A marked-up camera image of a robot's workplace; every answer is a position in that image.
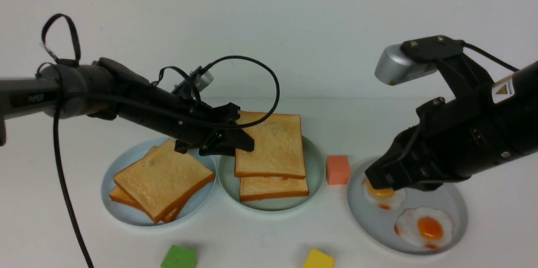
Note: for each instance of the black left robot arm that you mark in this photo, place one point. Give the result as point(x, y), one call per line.
point(106, 89)

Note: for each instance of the grey plate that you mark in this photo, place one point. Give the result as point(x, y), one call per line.
point(379, 224)

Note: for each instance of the fried egg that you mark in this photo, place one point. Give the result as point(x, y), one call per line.
point(385, 199)
point(424, 227)

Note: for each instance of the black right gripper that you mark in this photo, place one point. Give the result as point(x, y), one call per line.
point(491, 121)

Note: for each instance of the green plate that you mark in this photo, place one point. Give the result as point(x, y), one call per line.
point(315, 168)

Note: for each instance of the right fried egg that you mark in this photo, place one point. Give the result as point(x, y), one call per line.
point(424, 227)

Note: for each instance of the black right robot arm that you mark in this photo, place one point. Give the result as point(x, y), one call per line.
point(491, 121)

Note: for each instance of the orange cube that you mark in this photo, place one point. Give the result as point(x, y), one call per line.
point(338, 170)

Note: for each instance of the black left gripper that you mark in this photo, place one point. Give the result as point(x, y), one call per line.
point(149, 106)

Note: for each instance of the left fried egg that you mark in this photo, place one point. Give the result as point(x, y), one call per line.
point(385, 199)

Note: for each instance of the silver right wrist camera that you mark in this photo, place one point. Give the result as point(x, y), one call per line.
point(394, 67)

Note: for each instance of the yellow cube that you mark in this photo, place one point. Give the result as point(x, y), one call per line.
point(318, 259)

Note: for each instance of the light blue plate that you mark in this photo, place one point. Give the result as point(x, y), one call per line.
point(135, 217)

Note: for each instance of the green cube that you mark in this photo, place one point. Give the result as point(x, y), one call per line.
point(180, 257)

